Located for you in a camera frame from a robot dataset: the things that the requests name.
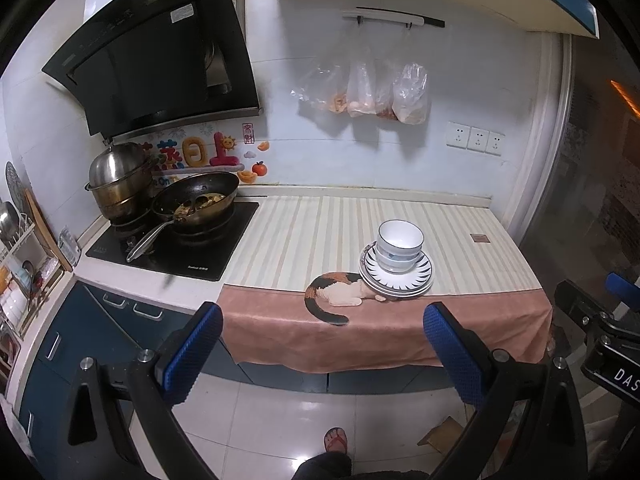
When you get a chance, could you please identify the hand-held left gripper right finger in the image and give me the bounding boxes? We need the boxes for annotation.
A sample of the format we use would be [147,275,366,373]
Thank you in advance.
[422,301,588,480]

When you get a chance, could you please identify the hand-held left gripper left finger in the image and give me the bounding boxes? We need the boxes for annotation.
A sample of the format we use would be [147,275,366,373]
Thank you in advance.
[52,301,224,480]

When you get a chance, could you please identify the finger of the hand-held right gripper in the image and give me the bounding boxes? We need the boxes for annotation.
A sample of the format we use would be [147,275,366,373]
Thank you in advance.
[554,280,615,342]
[605,272,640,307]

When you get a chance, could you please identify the white plate pink floral print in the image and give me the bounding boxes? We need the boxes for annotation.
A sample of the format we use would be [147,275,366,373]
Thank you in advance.
[359,242,435,298]

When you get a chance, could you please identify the oval plate blue leaf pattern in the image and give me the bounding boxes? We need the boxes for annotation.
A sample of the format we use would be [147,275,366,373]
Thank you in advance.
[362,246,434,292]

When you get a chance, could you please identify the bowl with heart print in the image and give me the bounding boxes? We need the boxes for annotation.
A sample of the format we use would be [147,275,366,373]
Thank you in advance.
[376,247,423,267]

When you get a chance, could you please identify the white bowl dark rim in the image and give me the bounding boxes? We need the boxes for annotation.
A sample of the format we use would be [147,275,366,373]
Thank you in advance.
[377,219,425,261]

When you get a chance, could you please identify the brown cardboard piece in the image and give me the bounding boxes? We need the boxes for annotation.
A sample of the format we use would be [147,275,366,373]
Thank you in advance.
[417,417,463,453]

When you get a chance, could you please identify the black gas stove top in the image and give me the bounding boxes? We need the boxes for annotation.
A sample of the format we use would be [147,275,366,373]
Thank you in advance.
[85,201,261,282]

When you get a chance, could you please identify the dark blue lower cabinets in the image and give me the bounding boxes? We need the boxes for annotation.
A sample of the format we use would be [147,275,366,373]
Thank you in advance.
[17,280,466,461]

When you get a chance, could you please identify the glass sliding door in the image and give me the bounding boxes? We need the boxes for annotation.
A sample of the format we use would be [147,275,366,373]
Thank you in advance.
[520,35,640,286]

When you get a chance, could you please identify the person's foot in red sandal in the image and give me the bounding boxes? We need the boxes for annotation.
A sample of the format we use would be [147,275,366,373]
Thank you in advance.
[323,426,351,456]

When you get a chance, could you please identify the striped tablecloth with cat print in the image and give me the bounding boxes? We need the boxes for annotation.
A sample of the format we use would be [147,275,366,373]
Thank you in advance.
[220,195,553,375]

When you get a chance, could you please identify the small clear plastic box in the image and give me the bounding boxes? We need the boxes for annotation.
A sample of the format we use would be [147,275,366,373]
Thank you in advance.
[60,227,81,266]

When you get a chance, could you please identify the person's leg in dark trousers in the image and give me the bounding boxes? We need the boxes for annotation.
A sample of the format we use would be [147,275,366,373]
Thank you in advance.
[295,452,431,480]

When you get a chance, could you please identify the wooden cutting board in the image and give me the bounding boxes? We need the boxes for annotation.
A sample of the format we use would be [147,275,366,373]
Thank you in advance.
[25,187,73,273]

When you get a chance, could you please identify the dish drying rack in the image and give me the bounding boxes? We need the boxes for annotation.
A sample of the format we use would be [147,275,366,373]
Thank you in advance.
[0,160,81,361]

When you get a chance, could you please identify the stainless steel steamer pot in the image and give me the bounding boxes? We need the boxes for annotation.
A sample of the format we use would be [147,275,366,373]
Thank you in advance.
[85,141,157,223]

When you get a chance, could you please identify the clear plastic bag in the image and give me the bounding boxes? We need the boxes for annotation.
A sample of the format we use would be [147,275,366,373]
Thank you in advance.
[291,62,349,115]
[391,62,432,125]
[346,60,378,119]
[374,60,399,122]

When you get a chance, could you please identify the black range hood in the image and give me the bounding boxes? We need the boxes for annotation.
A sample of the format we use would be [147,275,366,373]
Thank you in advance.
[41,0,264,140]

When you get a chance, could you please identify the black wok with metal handle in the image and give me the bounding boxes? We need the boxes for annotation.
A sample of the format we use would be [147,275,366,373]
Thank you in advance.
[126,172,241,263]

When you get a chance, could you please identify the colourful festive wall sticker set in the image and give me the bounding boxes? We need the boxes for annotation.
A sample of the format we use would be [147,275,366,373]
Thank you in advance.
[142,130,246,187]

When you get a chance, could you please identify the wall hook rail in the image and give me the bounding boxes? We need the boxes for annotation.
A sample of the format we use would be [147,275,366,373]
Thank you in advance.
[342,7,446,31]

